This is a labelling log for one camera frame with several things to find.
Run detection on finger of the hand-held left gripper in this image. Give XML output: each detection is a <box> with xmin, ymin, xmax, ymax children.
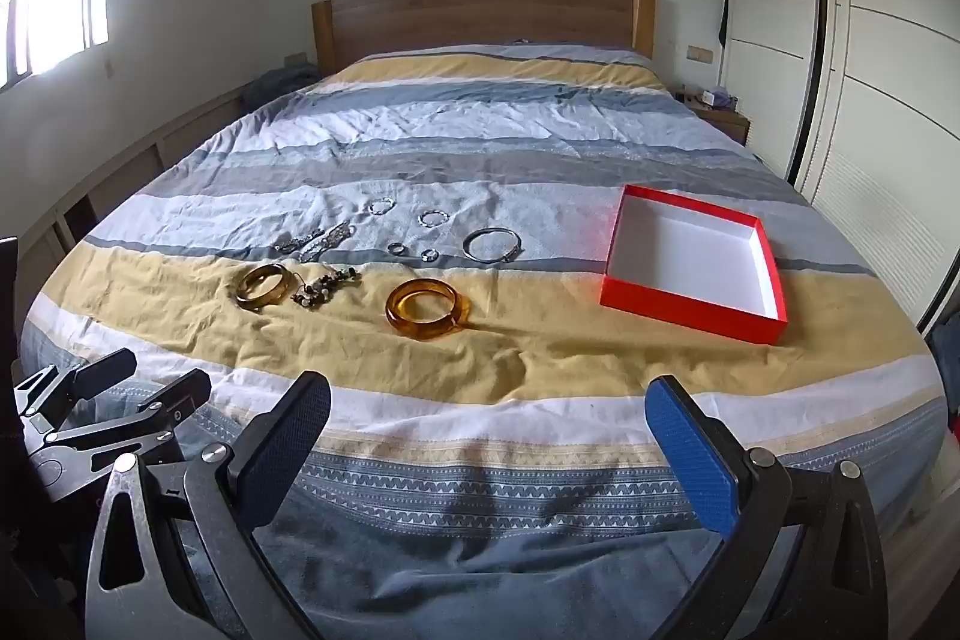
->
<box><xmin>30</xmin><ymin>368</ymin><xmax>214</xmax><ymax>468</ymax></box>
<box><xmin>15</xmin><ymin>347</ymin><xmax>138</xmax><ymax>422</ymax></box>

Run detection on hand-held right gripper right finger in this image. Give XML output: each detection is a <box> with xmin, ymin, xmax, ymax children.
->
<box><xmin>645</xmin><ymin>374</ymin><xmax>890</xmax><ymax>640</ymax></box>

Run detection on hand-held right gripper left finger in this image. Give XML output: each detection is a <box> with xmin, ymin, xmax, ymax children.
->
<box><xmin>84</xmin><ymin>370</ymin><xmax>332</xmax><ymax>640</ymax></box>

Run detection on brown gold bangle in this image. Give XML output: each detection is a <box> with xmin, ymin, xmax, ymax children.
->
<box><xmin>235</xmin><ymin>263</ymin><xmax>295</xmax><ymax>313</ymax></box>

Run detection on red shallow box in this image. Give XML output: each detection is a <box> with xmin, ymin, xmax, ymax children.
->
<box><xmin>598</xmin><ymin>184</ymin><xmax>790</xmax><ymax>346</ymax></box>

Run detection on beaded bracelet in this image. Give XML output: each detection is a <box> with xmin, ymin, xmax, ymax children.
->
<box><xmin>291</xmin><ymin>265</ymin><xmax>362</xmax><ymax>311</ymax></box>

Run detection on amber bangle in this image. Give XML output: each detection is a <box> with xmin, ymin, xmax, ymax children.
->
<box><xmin>385</xmin><ymin>278</ymin><xmax>473</xmax><ymax>339</ymax></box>

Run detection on silver chain bracelet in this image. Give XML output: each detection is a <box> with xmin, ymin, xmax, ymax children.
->
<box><xmin>304</xmin><ymin>222</ymin><xmax>355</xmax><ymax>260</ymax></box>

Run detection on thin silver bangle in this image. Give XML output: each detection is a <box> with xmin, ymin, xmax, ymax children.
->
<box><xmin>461</xmin><ymin>226</ymin><xmax>524</xmax><ymax>266</ymax></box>

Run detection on blue clothes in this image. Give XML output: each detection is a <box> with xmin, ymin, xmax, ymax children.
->
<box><xmin>928</xmin><ymin>302</ymin><xmax>960</xmax><ymax>386</ymax></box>

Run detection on dark cloth pile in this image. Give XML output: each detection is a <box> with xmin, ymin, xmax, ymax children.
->
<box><xmin>240</xmin><ymin>66</ymin><xmax>323</xmax><ymax>112</ymax></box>

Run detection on wooden nightstand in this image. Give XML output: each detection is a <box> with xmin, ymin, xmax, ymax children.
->
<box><xmin>675</xmin><ymin>85</ymin><xmax>752</xmax><ymax>145</ymax></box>

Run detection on striped bed with headboard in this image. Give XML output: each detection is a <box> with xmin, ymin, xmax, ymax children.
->
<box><xmin>19</xmin><ymin>42</ymin><xmax>947</xmax><ymax>640</ymax></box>

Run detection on white sliding wardrobe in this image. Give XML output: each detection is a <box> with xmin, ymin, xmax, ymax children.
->
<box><xmin>720</xmin><ymin>0</ymin><xmax>960</xmax><ymax>341</ymax></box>

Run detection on wooden headboard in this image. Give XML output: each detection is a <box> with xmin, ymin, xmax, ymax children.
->
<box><xmin>312</xmin><ymin>0</ymin><xmax>656</xmax><ymax>75</ymax></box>

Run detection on low white wall cabinet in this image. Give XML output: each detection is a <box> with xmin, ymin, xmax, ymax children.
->
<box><xmin>0</xmin><ymin>85</ymin><xmax>248</xmax><ymax>281</ymax></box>

